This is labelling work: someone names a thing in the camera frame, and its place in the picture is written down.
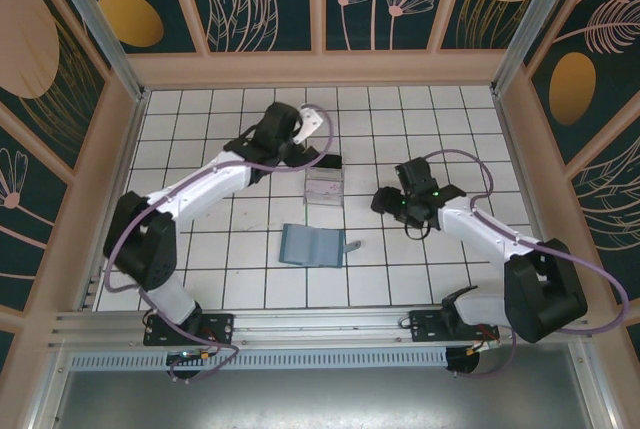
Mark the pink floral credit card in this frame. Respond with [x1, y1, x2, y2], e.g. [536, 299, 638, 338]
[306, 172, 345, 203]

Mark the blue leather card holder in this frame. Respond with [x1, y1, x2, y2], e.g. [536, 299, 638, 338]
[279, 222, 364, 269]

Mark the clear plastic box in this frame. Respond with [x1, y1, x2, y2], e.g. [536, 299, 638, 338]
[303, 153, 346, 208]

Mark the grey sheet metal panel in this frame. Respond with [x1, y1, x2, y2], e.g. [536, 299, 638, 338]
[29, 342, 616, 429]

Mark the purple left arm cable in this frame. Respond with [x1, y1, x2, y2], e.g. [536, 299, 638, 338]
[102, 107, 336, 384]

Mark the thin black cable loop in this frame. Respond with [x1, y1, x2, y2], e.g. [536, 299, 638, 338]
[403, 216, 432, 241]

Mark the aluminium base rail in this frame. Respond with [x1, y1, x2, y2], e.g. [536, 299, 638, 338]
[49, 302, 601, 350]

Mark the aluminium frame post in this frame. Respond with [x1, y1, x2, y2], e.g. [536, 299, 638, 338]
[491, 0, 592, 98]
[41, 0, 147, 103]

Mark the grey slotted cable duct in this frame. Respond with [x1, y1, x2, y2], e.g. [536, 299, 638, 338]
[69, 347, 449, 371]

